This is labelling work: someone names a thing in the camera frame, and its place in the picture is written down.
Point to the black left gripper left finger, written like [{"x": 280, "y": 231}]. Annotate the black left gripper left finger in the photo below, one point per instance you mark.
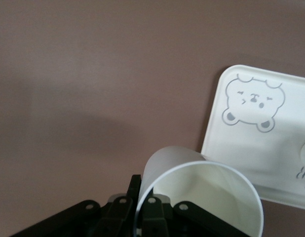
[{"x": 118, "y": 212}]

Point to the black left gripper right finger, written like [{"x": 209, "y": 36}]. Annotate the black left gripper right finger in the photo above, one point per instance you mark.
[{"x": 157, "y": 217}]

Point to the white paper cup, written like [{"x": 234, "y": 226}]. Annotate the white paper cup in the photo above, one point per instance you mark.
[{"x": 172, "y": 158}]

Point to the cream tray with bear print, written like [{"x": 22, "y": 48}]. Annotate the cream tray with bear print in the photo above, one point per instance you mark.
[{"x": 253, "y": 143}]

